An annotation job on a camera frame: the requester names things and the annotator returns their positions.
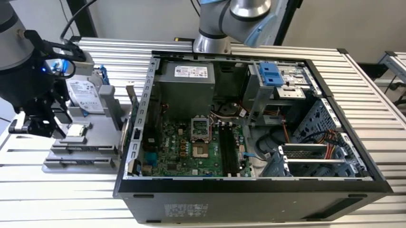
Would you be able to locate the metal disk bay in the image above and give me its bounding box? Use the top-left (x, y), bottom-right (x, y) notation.
top-left (263, 143), bottom-right (350, 178)

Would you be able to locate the metal socket cover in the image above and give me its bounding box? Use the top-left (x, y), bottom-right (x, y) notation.
top-left (190, 115), bottom-right (213, 142)

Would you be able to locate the CPU socket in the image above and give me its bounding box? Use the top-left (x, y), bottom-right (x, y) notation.
top-left (191, 142), bottom-right (213, 159)

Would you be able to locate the grey power supply unit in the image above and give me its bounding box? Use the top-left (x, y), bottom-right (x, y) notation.
top-left (157, 61), bottom-right (217, 119)

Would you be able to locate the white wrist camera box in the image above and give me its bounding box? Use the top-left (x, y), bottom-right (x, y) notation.
top-left (52, 46), bottom-right (95, 76)

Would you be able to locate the red orange yellow wire bundle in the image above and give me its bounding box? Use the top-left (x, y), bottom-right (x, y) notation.
top-left (324, 129), bottom-right (340, 160)

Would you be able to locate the black RAM slot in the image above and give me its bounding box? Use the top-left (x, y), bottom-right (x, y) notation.
top-left (227, 123), bottom-right (238, 177)
top-left (223, 123), bottom-right (234, 177)
top-left (219, 123), bottom-right (230, 177)
top-left (231, 123), bottom-right (242, 177)

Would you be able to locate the black open PC case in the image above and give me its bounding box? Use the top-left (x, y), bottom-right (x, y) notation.
top-left (113, 49), bottom-right (394, 224)

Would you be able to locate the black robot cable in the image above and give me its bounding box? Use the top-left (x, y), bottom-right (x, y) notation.
top-left (59, 0), bottom-right (97, 44)

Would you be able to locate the silver CPU chip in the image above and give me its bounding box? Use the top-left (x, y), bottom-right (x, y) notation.
top-left (68, 124), bottom-right (87, 137)

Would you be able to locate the neighbouring metal slat table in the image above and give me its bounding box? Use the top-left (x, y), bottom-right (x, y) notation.
top-left (376, 50), bottom-right (406, 83)

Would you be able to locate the blue expansion slot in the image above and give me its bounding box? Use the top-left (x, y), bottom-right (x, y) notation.
top-left (145, 153), bottom-right (159, 167)

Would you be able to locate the green motherboard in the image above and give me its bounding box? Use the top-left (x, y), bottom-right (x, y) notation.
top-left (141, 116), bottom-right (254, 178)

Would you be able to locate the hard disk in blue carrier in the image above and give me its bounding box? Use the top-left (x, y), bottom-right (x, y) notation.
top-left (64, 64), bottom-right (111, 117)

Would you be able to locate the black upright post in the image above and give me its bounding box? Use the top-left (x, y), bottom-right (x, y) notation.
top-left (68, 0), bottom-right (99, 38)
top-left (273, 0), bottom-right (304, 46)

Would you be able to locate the perforated metal side cage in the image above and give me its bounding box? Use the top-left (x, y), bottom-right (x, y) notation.
top-left (292, 98), bottom-right (369, 178)

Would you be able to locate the blue drive bay latch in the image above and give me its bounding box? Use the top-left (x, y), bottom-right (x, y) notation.
top-left (258, 62), bottom-right (284, 87)

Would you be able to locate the grey parts rack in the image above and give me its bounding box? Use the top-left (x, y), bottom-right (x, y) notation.
top-left (42, 85), bottom-right (134, 174)

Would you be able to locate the dark CPU cooler fan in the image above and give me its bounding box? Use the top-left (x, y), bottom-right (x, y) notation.
top-left (211, 101), bottom-right (245, 118)

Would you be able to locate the thin orange wire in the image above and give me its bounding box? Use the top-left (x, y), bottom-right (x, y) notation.
top-left (281, 120), bottom-right (290, 144)

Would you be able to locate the green graphics card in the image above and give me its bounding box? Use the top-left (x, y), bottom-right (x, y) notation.
top-left (119, 84), bottom-right (141, 152)

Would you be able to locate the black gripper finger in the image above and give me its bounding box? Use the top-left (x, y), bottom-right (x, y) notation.
top-left (8, 115), bottom-right (54, 139)
top-left (50, 94), bottom-right (73, 140)

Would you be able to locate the black camera bracket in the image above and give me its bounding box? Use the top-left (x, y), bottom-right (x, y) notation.
top-left (24, 29), bottom-right (87, 79)

